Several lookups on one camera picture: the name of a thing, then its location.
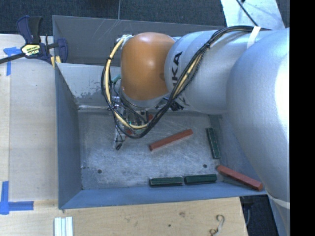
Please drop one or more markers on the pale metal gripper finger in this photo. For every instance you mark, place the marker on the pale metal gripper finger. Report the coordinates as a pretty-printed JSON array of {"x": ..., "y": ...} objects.
[{"x": 118, "y": 137}]

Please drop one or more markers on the red-brown flat block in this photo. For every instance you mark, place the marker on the red-brown flat block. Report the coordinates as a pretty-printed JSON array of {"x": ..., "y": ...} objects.
[
  {"x": 171, "y": 139},
  {"x": 240, "y": 178}
]

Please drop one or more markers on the grey metal bin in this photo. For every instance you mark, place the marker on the grey metal bin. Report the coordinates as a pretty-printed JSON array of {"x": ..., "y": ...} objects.
[{"x": 73, "y": 136}]

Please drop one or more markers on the dark green flat block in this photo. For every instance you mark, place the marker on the dark green flat block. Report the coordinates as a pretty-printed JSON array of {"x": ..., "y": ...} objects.
[
  {"x": 200, "y": 179},
  {"x": 166, "y": 181},
  {"x": 213, "y": 142}
]

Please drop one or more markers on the pale wood board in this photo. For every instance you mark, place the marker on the pale wood board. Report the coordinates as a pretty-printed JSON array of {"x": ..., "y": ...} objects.
[{"x": 32, "y": 131}]

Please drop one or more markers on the black cylinder on white bracket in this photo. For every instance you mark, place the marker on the black cylinder on white bracket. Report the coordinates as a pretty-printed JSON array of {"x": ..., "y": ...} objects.
[{"x": 176, "y": 106}]

